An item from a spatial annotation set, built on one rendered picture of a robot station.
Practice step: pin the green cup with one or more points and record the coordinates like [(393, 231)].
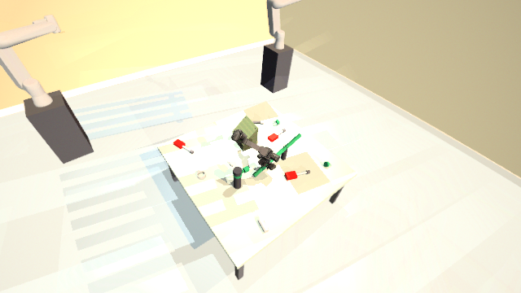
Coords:
[(246, 169)]

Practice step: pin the green cylindrical tube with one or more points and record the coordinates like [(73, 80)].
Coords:
[(279, 153)]

